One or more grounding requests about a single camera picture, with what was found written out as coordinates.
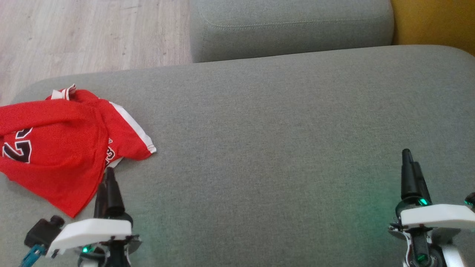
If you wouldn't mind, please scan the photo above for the grey fabric sofa seat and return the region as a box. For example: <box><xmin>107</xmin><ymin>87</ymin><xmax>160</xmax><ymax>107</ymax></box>
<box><xmin>0</xmin><ymin>44</ymin><xmax>475</xmax><ymax>267</ymax></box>

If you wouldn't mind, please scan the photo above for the red number 23 jersey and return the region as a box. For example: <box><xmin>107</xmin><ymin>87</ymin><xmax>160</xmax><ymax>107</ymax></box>
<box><xmin>0</xmin><ymin>83</ymin><xmax>110</xmax><ymax>218</ymax></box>

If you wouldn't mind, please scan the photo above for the yellow upholstered furniture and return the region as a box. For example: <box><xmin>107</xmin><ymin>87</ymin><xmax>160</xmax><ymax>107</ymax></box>
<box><xmin>390</xmin><ymin>0</ymin><xmax>475</xmax><ymax>56</ymax></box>

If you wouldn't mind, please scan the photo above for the grey sofa cushion block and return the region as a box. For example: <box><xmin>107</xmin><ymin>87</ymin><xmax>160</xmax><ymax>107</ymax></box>
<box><xmin>189</xmin><ymin>0</ymin><xmax>394</xmax><ymax>63</ymax></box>

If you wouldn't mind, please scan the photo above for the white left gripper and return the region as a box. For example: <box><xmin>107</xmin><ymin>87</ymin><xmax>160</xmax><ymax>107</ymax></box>
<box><xmin>46</xmin><ymin>167</ymin><xmax>142</xmax><ymax>267</ymax></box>

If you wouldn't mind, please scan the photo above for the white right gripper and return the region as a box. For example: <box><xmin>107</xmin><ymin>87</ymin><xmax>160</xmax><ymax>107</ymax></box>
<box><xmin>388</xmin><ymin>148</ymin><xmax>475</xmax><ymax>238</ymax></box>

